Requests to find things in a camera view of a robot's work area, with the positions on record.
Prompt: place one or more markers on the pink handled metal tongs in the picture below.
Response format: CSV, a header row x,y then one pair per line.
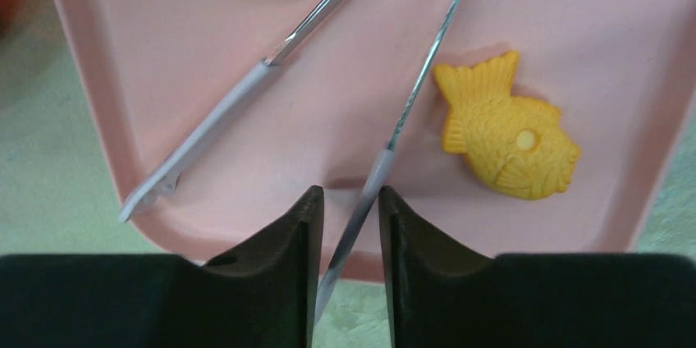
x,y
162,181

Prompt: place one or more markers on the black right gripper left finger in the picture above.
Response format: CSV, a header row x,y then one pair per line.
x,y
260,293

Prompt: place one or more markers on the fish shaped yellow cookie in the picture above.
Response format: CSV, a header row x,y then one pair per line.
x,y
513,144

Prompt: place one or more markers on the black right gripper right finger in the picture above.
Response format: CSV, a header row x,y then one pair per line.
x,y
441,293

